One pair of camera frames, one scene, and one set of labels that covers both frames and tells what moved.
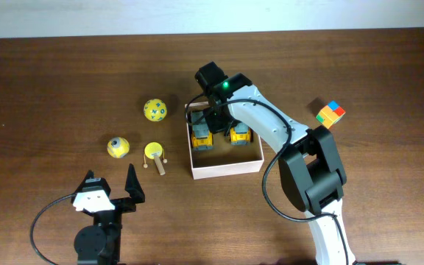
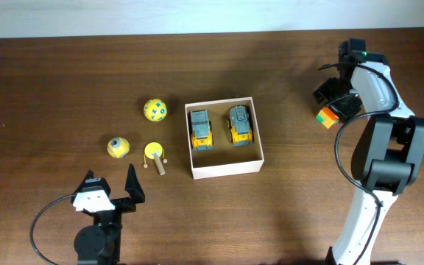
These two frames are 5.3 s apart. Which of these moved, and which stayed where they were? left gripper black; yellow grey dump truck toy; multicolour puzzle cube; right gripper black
Moved: right gripper black
Stayed: left gripper black; multicolour puzzle cube; yellow grey dump truck toy
